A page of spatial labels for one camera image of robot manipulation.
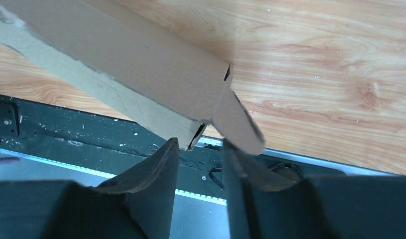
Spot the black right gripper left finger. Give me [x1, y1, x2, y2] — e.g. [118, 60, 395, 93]
[0, 137, 179, 239]

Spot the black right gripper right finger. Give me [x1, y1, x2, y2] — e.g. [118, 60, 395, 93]
[222, 140, 406, 239]

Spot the brown cardboard sheet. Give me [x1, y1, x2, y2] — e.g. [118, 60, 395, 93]
[0, 0, 265, 155]

